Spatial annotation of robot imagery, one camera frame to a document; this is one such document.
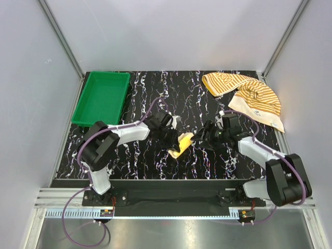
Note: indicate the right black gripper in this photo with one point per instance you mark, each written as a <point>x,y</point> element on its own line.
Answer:
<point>209,143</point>

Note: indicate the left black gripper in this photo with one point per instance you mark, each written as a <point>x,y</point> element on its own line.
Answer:
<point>173,143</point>

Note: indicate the yellow cream towel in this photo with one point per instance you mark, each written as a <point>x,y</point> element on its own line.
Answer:
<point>184,143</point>

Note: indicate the yellow orange striped towel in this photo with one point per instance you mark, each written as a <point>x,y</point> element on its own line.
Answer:
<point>252,97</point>

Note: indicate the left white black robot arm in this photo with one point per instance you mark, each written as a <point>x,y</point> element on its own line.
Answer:
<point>100,143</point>

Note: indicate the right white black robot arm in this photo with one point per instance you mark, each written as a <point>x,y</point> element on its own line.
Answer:
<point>286,181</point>

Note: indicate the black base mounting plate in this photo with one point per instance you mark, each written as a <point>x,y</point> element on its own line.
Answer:
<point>187,195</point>

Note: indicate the green plastic tray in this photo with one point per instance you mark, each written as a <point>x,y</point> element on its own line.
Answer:
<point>102,99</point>

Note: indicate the right small controller board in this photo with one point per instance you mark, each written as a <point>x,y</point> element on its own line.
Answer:
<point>247,214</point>

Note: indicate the small controller board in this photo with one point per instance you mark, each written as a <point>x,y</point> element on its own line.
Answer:
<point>247,214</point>
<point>106,213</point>

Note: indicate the left small controller board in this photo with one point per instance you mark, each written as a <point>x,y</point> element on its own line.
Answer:
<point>106,213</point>

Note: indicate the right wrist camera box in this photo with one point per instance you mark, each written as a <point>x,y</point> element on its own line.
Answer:
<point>227,120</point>

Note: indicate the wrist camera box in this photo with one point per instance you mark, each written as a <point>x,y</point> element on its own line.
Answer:
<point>163,120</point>
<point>227,120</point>

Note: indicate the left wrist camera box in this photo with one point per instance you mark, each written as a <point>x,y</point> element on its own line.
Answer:
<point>163,120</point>

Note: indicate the slotted aluminium cable duct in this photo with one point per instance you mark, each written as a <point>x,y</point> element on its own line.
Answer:
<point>123,213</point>

